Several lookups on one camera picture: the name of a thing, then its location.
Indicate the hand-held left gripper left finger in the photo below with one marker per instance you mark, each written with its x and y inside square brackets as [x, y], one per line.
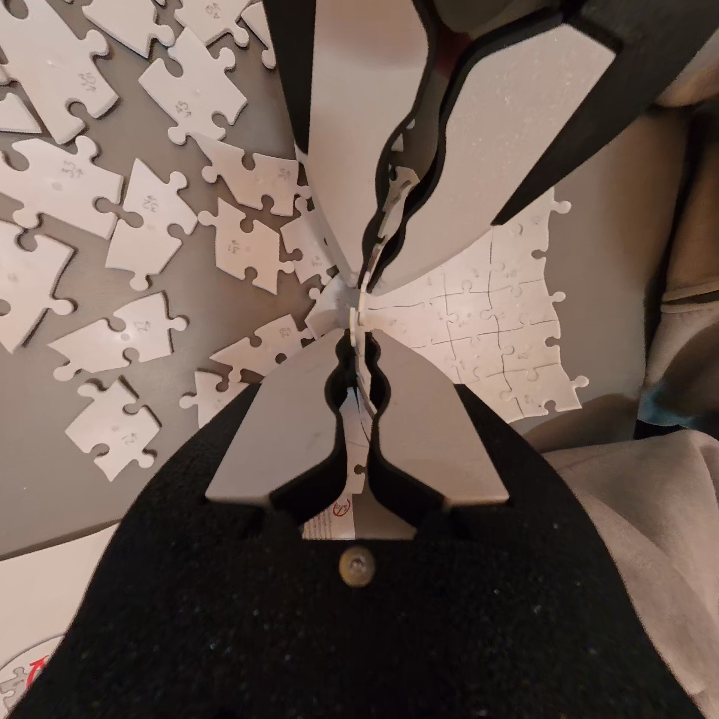
[281, 427]

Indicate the person's grey clothing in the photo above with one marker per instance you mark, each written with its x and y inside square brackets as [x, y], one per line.
[646, 533]

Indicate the single white puzzle piece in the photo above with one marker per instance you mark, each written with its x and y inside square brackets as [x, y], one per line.
[397, 194]

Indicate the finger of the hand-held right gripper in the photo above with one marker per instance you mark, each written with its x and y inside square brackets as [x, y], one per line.
[517, 129]
[354, 95]

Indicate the dark blue cloth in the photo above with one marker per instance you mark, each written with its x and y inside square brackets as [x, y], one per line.
[674, 410]

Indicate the assembled white puzzle ball section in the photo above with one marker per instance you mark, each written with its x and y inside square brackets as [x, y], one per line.
[477, 314]

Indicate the pile of loose puzzle pieces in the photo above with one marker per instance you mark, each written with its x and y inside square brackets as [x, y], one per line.
[140, 213]

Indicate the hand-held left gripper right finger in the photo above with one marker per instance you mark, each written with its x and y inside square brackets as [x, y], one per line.
[432, 438]

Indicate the white instruction sheet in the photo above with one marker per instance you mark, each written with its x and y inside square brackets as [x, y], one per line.
[33, 590]

